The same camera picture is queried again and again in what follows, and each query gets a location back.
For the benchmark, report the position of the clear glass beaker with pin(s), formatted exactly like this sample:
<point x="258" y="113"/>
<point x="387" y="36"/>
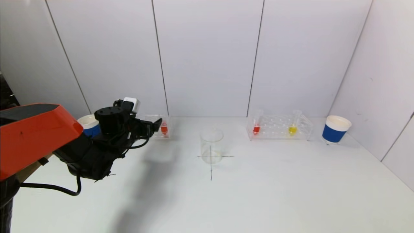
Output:
<point x="212" y="142"/>

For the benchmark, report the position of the orange and black left arm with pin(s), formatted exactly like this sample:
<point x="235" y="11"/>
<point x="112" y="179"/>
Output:
<point x="32" y="136"/>

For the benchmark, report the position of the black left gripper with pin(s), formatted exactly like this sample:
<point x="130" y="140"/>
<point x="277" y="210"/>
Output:
<point x="144" y="127"/>

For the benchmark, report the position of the test tube with red pigment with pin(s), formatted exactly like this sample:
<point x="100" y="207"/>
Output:
<point x="256" y="129"/>

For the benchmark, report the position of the clear acrylic test tube rack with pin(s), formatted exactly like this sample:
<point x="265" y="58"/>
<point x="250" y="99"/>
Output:
<point x="168" y="132"/>
<point x="275" y="127"/>

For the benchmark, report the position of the white paper cup blue sleeve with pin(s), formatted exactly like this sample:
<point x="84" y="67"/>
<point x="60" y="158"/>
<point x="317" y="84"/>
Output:
<point x="333" y="133"/>
<point x="87" y="121"/>

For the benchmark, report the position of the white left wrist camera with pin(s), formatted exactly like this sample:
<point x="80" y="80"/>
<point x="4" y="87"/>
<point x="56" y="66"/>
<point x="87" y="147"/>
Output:
<point x="132" y="103"/>

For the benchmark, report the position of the clear conical test tube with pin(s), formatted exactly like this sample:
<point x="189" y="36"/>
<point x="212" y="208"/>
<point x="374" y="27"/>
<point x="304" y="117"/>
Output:
<point x="164" y="129"/>

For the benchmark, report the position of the black metal frame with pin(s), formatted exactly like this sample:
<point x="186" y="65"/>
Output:
<point x="5" y="94"/>

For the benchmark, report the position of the test tube with yellow pigment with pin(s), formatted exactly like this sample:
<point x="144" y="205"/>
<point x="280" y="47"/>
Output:
<point x="292" y="130"/>

